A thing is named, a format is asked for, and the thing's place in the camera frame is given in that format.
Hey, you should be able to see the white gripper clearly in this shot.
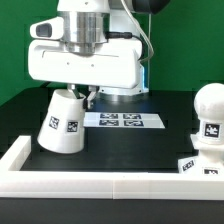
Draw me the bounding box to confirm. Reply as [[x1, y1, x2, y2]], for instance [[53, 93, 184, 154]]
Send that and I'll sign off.
[[28, 12, 143, 109]]

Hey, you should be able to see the white lamp shade cone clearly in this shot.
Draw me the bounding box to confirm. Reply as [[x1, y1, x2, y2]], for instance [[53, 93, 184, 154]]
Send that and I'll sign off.
[[37, 89, 85, 154]]

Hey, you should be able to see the white lamp bulb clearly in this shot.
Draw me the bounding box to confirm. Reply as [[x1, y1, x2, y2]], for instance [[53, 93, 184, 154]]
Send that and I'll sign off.
[[194, 83, 224, 145]]

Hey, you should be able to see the white lamp base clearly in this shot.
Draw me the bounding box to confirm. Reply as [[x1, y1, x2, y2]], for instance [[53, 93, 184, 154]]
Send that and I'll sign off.
[[178, 134, 224, 176]]

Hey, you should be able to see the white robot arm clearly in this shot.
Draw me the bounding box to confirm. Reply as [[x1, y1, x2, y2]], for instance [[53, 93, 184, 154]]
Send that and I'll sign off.
[[28, 0, 170, 102]]

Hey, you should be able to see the white marker sheet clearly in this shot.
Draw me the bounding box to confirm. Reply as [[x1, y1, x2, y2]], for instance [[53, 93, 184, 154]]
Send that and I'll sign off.
[[84, 112, 165, 129]]

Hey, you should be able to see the black cable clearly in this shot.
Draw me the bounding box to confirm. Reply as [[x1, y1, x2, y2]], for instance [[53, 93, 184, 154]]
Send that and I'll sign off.
[[40, 81, 56, 89]]

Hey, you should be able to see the white frame wall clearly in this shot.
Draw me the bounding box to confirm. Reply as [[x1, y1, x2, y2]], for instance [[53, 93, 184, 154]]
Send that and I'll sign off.
[[0, 136, 224, 200]]

